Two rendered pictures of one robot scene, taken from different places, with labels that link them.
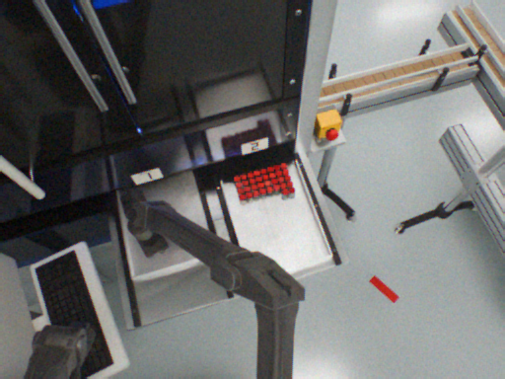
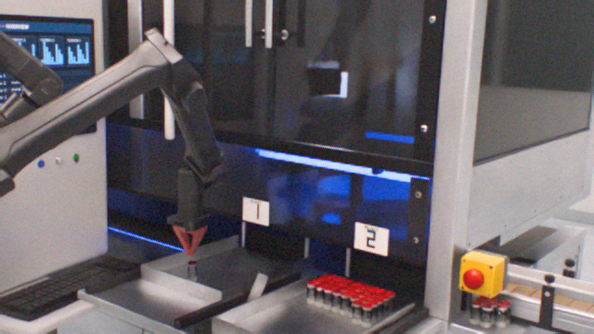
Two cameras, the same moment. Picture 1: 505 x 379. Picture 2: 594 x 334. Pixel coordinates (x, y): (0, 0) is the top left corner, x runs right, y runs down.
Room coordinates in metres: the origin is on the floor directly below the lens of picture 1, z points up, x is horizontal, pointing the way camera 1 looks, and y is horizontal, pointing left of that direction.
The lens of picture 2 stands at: (-0.46, -1.04, 1.47)
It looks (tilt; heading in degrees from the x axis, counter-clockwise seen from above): 11 degrees down; 49
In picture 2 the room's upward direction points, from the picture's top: 2 degrees clockwise
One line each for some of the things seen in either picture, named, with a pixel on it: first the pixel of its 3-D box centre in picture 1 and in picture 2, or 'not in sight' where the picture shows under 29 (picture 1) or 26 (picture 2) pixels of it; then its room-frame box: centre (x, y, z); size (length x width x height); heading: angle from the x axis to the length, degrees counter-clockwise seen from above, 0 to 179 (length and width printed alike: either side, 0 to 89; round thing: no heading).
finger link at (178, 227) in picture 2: not in sight; (193, 235); (0.39, 0.30, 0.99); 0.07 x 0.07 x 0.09; 28
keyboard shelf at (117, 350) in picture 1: (65, 319); (63, 291); (0.21, 0.63, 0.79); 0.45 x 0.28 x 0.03; 23
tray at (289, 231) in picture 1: (274, 218); (316, 317); (0.45, -0.06, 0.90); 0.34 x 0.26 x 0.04; 12
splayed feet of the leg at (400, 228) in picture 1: (441, 213); not in sight; (0.71, -0.99, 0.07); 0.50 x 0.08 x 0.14; 102
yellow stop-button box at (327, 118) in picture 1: (326, 122); (483, 273); (0.73, -0.26, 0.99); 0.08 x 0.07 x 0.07; 12
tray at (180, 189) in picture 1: (163, 217); (230, 266); (0.49, 0.29, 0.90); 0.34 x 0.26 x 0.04; 12
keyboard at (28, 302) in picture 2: (71, 313); (72, 284); (0.22, 0.60, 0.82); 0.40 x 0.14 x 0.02; 23
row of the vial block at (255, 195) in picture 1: (266, 192); (341, 301); (0.54, -0.05, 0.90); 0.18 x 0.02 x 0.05; 102
